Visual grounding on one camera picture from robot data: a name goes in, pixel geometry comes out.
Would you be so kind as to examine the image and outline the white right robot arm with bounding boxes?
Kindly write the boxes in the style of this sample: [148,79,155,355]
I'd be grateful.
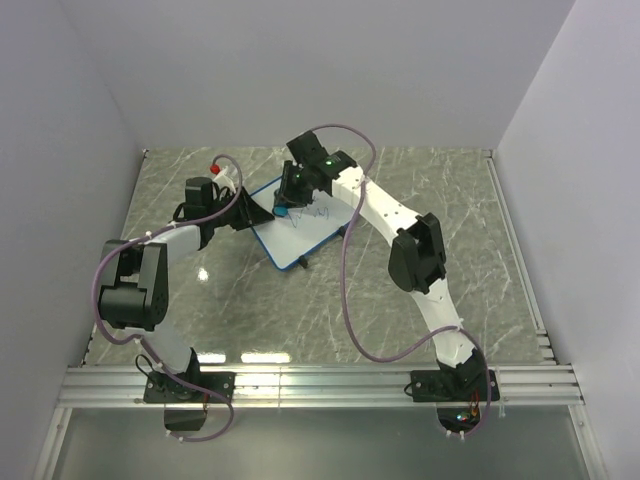
[273,130,491,402]

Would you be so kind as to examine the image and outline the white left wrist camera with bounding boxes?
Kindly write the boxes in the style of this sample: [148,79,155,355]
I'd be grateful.
[210,163,239,193]

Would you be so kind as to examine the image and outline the aluminium side rail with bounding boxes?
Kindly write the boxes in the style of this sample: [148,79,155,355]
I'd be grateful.
[482,149,558,365]

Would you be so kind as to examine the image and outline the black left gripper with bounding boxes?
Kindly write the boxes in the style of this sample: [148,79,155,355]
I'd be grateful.
[207,187,274,232]

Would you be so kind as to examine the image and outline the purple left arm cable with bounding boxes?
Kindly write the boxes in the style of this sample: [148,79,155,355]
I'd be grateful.
[93,154,242,443]

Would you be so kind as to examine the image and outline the metal wire whiteboard stand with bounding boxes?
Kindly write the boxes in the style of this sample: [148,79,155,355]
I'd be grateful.
[298,225,348,270]

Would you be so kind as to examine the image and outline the blue framed whiteboard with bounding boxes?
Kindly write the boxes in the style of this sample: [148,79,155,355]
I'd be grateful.
[252,191,354,271]

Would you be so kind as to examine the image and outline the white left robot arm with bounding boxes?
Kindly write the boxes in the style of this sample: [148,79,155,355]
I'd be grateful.
[91,177,274,403]

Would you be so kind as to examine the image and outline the blue whiteboard eraser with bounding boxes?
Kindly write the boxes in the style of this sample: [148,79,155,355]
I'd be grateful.
[272,205,289,218]

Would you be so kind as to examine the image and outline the aluminium mounting rail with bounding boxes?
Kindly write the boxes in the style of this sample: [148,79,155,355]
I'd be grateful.
[57,364,584,409]

